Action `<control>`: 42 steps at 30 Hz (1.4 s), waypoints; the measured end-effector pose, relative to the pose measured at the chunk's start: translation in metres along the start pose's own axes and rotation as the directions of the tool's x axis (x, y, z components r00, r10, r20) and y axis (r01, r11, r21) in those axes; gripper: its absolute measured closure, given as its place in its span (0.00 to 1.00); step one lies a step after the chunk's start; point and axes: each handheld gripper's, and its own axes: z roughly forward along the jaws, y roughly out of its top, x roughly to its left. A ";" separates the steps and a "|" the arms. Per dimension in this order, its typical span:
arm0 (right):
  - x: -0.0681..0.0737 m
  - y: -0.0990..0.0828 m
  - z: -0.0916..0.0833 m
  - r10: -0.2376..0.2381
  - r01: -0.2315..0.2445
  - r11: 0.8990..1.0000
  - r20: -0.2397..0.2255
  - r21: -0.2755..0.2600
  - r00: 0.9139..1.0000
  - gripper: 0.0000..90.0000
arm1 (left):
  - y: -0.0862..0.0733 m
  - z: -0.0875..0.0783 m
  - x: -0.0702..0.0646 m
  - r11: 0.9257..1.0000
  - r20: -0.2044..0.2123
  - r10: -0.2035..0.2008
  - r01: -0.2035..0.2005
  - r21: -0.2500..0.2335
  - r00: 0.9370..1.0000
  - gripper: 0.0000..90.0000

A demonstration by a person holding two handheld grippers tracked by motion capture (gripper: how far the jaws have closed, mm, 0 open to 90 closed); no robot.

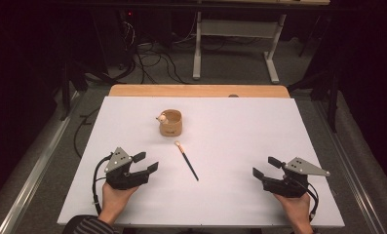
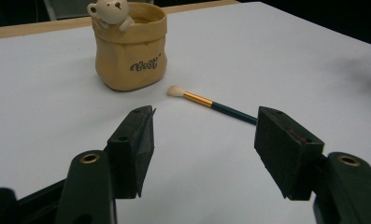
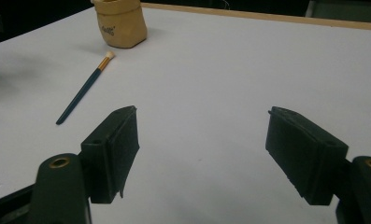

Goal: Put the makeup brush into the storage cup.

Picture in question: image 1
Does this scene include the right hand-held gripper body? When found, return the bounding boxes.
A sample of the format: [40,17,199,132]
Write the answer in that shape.
[262,157,331,199]

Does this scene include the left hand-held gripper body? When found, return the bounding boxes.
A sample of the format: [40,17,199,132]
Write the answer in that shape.
[103,146,150,191]

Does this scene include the black pen with beige end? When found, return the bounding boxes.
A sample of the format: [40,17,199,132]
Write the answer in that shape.
[174,140,200,182]

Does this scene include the wooden cup with small figure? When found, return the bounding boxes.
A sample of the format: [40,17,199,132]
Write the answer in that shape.
[155,108,183,137]

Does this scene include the person's left hand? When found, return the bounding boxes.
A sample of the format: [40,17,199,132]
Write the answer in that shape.
[100,181,139,226]

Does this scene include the person's right hand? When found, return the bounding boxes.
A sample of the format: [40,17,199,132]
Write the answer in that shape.
[273,192,312,226]

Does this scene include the white table mat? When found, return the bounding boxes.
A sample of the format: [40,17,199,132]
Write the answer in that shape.
[57,96,345,228]

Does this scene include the black metal stand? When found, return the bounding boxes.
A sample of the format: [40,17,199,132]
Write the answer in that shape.
[287,16,342,133]
[58,59,117,122]

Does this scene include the wooden table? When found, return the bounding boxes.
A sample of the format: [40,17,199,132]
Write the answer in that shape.
[108,84,291,99]

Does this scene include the dark computer tower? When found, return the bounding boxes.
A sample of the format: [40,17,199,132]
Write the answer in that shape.
[93,8,140,71]

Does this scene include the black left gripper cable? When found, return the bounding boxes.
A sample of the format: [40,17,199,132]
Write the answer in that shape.
[91,153,114,216]

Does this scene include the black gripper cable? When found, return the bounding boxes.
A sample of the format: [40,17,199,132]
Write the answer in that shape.
[91,153,114,216]
[290,176,320,222]

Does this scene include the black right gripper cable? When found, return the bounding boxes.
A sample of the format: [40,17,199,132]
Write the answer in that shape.
[290,176,320,222]

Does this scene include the black floor cable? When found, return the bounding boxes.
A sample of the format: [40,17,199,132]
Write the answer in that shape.
[72,106,101,160]

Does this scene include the metal floor rail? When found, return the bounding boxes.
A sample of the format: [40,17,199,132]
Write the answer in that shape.
[0,91,82,234]
[313,100,387,234]

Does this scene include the tangle of floor cables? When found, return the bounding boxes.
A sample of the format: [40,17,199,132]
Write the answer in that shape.
[116,19,197,86]

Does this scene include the white desk frame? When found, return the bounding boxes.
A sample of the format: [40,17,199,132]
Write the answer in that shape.
[192,11,288,85]

